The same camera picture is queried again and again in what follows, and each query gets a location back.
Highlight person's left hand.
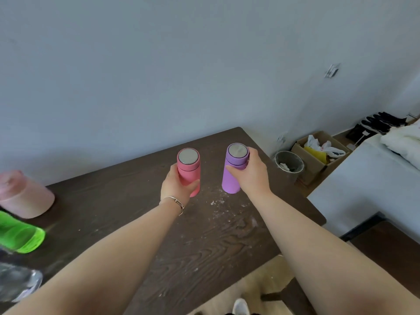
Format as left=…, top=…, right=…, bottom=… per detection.
left=160, top=163, right=201, bottom=207

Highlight person's right hand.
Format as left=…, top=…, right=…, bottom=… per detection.
left=225, top=147, right=271, bottom=199

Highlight purple thermos flask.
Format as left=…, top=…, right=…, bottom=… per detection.
left=221, top=143, right=250, bottom=195

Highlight pink thermos flask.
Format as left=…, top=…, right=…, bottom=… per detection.
left=177, top=147, right=201, bottom=198

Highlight pink handled bottle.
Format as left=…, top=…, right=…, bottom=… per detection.
left=0, top=170, right=56, bottom=220

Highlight green translucent bottle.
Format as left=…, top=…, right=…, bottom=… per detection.
left=0, top=210, right=46, bottom=254

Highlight clear bottle white cap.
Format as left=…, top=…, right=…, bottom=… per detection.
left=0, top=262, right=43, bottom=304

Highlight person's right forearm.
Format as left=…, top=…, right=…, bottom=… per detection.
left=254, top=190, right=420, bottom=315

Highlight person's left forearm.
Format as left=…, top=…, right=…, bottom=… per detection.
left=0, top=199, right=184, bottom=315

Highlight person's white shoe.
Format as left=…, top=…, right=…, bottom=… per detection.
left=232, top=298, right=249, bottom=315

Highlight clear round waste bin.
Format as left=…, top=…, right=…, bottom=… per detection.
left=274, top=150, right=305, bottom=184

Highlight cardboard box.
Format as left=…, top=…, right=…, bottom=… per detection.
left=290, top=130, right=352, bottom=187

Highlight dark wooden table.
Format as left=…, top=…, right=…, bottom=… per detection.
left=0, top=126, right=327, bottom=315

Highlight white plastic bag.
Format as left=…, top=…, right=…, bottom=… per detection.
left=303, top=134, right=347, bottom=158

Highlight white side table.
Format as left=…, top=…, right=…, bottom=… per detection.
left=307, top=134, right=420, bottom=245

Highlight black shoes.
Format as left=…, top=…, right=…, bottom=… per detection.
left=345, top=111, right=408, bottom=143

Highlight white folded towel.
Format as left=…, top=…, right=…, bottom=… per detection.
left=380, top=123, right=420, bottom=171

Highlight thin metal bracelet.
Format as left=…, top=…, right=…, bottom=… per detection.
left=158, top=196, right=185, bottom=217

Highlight small white wall fixture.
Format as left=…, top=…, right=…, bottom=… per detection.
left=324, top=63, right=341, bottom=79

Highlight dark wooden bench black frame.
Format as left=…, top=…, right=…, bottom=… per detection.
left=339, top=211, right=420, bottom=299

